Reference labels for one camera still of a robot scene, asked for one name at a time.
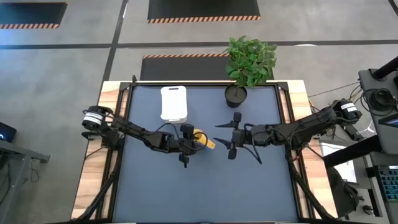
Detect grey desk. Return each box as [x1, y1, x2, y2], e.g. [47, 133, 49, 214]
[0, 139, 50, 224]

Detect grey equipment cart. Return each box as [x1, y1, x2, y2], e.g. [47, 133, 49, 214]
[357, 68, 398, 156]

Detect green leafy artificial plant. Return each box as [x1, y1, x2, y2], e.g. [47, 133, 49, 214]
[224, 35, 278, 94]

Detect black floor mat orange stripes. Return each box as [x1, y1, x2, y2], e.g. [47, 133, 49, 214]
[0, 1, 68, 30]
[147, 0, 261, 25]
[139, 53, 275, 82]

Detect blue-screen monitor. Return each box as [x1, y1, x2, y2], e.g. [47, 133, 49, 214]
[378, 113, 398, 128]

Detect coiled black cable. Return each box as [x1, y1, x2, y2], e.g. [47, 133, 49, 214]
[362, 88, 398, 113]

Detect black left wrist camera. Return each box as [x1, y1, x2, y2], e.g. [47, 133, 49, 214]
[177, 138, 197, 156]

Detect black device blue light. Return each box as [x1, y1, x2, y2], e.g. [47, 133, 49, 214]
[0, 121, 17, 143]

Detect white paper sheet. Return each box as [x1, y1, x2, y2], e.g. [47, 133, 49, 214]
[320, 141, 358, 184]

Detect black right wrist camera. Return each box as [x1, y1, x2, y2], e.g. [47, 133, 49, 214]
[232, 129, 246, 147]

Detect black backlit keyboard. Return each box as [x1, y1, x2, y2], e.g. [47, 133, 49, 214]
[374, 164, 398, 203]

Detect black stand post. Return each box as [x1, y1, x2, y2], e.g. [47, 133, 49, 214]
[372, 55, 398, 80]

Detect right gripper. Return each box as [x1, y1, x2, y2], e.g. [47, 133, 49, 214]
[213, 111, 275, 161]

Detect black table frame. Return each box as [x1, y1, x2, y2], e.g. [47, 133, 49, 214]
[71, 74, 340, 224]

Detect white plastic basket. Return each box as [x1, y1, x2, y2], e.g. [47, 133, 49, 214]
[160, 85, 188, 124]

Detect black plant pot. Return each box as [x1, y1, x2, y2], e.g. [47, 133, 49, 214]
[224, 84, 249, 109]

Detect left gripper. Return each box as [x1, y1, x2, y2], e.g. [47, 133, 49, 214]
[152, 123, 203, 169]

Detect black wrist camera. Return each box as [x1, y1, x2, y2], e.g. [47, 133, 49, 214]
[232, 129, 246, 147]
[177, 138, 197, 156]

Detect yellow measuring cup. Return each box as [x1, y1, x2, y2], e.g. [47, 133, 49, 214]
[192, 129, 208, 149]

